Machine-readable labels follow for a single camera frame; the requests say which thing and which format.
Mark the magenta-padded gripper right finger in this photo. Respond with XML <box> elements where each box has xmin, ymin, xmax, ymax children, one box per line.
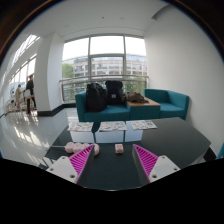
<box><xmin>131</xmin><ymin>143</ymin><xmax>182</xmax><ymax>185</ymax></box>

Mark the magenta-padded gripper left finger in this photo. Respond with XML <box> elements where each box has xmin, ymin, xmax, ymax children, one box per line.
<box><xmin>45</xmin><ymin>143</ymin><xmax>96</xmax><ymax>185</ymax></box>

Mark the pink charger block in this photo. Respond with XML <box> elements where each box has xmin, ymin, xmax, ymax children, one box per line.
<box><xmin>114</xmin><ymin>143</ymin><xmax>125</xmax><ymax>155</ymax></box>

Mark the pink power strip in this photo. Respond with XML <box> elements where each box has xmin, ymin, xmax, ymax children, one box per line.
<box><xmin>64</xmin><ymin>141</ymin><xmax>101</xmax><ymax>157</ymax></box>

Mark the sticker sheet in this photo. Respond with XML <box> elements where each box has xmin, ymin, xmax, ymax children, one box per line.
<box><xmin>130</xmin><ymin>119</ymin><xmax>158</xmax><ymax>131</ymax></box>
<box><xmin>98</xmin><ymin>120</ymin><xmax>128</xmax><ymax>132</ymax></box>
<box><xmin>67</xmin><ymin>121</ymin><xmax>95</xmax><ymax>133</ymax></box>

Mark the teal chair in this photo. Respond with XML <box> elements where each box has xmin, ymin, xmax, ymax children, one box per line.
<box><xmin>216</xmin><ymin>143</ymin><xmax>224</xmax><ymax>160</ymax></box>

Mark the wooden sofa side table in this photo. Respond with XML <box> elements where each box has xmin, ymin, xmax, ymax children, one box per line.
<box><xmin>126</xmin><ymin>97</ymin><xmax>161</xmax><ymax>108</ymax></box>

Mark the teal sectional sofa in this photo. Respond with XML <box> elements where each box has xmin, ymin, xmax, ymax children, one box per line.
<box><xmin>74</xmin><ymin>88</ymin><xmax>190</xmax><ymax>123</ymax></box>

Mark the brown jacket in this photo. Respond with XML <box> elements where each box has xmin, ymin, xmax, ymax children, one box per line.
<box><xmin>121</xmin><ymin>91</ymin><xmax>150</xmax><ymax>104</ymax></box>

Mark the large black backpack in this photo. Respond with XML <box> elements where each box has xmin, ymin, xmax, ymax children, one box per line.
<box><xmin>85</xmin><ymin>82</ymin><xmax>108</xmax><ymax>113</ymax></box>

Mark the group of wooden chairs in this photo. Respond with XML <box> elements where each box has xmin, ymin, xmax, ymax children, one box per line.
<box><xmin>4</xmin><ymin>94</ymin><xmax>36</xmax><ymax>116</ymax></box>

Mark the person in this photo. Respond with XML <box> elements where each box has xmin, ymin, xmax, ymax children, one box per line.
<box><xmin>14</xmin><ymin>84</ymin><xmax>24</xmax><ymax>108</ymax></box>
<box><xmin>25</xmin><ymin>74</ymin><xmax>37</xmax><ymax>115</ymax></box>

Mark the metal window railing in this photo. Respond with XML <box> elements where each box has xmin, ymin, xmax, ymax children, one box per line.
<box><xmin>59</xmin><ymin>74</ymin><xmax>149</xmax><ymax>104</ymax></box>

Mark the black backpack with label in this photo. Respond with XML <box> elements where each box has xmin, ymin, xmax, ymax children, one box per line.
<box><xmin>104</xmin><ymin>80</ymin><xmax>124</xmax><ymax>106</ymax></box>

